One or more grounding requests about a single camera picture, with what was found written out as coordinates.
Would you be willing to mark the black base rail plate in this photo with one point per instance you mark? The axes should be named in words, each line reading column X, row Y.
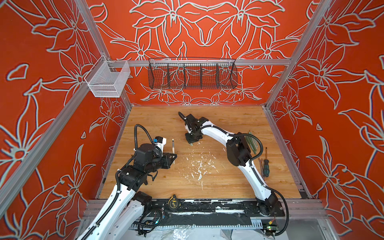
column 249, row 208

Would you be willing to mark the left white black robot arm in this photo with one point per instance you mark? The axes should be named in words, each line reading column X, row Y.
column 126, row 203

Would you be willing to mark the small circuit board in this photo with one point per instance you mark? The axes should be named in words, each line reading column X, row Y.
column 270, row 228

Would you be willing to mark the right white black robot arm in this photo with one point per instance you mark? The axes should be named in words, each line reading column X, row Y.
column 239, row 155

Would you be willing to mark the yellow black tape measure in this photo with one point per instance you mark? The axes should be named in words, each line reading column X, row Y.
column 174, row 203

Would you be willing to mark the black wire basket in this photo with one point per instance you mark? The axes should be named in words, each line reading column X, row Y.
column 183, row 73

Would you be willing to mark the grey green pen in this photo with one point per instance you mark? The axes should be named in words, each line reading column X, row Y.
column 173, row 148

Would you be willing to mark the green handled screwdriver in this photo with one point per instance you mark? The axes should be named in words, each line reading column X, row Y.
column 266, row 167

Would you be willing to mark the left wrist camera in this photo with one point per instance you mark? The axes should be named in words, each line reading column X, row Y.
column 160, row 142

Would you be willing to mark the white wire basket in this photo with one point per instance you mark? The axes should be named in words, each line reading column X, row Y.
column 103, row 82

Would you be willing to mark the white slotted cable duct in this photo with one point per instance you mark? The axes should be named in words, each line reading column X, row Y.
column 254, row 225

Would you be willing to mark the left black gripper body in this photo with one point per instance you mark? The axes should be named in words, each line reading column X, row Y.
column 163, row 162

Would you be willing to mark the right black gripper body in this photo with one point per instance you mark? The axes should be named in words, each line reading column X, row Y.
column 191, row 136

